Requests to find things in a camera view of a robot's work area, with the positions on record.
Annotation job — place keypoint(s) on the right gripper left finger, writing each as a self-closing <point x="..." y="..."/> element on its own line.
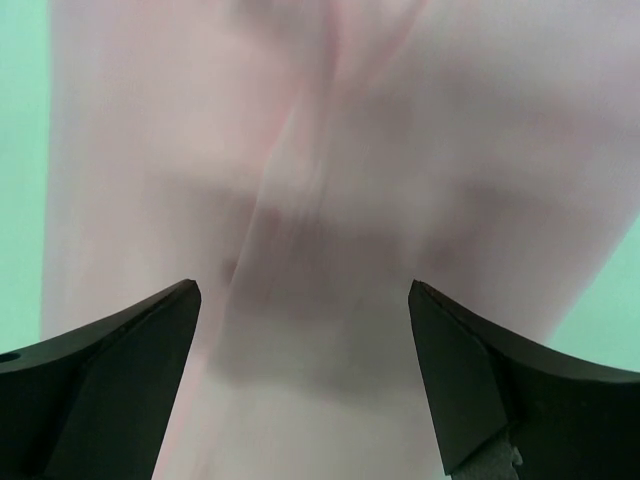
<point x="95" y="402"/>

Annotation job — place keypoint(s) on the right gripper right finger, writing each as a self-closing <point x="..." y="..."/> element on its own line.
<point x="506" y="407"/>

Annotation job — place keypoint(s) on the pink t shirt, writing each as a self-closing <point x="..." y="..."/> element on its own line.
<point x="304" y="162"/>

